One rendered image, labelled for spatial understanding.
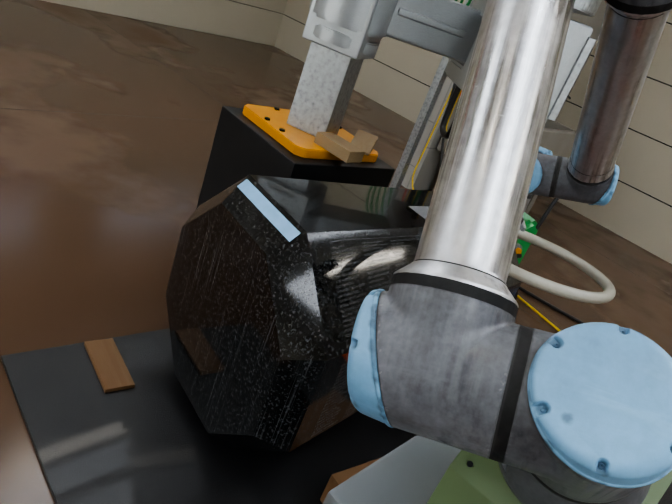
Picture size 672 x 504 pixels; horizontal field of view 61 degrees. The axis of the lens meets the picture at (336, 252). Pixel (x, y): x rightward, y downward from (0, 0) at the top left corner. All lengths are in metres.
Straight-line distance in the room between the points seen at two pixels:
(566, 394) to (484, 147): 0.29
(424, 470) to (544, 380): 0.41
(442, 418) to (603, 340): 0.18
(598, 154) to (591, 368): 0.66
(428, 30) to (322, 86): 0.51
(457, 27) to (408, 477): 2.09
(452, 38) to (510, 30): 1.91
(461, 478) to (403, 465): 0.13
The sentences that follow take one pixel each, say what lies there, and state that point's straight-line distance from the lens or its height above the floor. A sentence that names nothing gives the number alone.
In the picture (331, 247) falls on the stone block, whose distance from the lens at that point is 1.56.
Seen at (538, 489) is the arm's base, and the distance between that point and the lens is 0.78.
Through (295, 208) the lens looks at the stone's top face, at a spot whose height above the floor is 0.83.
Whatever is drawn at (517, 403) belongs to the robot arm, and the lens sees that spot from 0.61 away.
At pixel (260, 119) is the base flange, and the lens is 2.58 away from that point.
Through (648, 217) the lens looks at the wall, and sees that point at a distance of 6.62.
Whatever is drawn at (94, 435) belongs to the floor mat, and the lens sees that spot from 1.96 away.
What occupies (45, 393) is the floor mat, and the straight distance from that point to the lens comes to 2.08.
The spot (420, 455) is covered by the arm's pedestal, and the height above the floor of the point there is 0.85.
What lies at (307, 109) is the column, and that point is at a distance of 2.57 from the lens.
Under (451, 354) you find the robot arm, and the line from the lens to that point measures 0.61.
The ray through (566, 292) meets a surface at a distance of 1.52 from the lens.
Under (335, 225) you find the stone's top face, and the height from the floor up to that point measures 0.83.
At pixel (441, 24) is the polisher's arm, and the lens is 2.64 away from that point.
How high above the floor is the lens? 1.47
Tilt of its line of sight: 25 degrees down
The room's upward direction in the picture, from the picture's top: 21 degrees clockwise
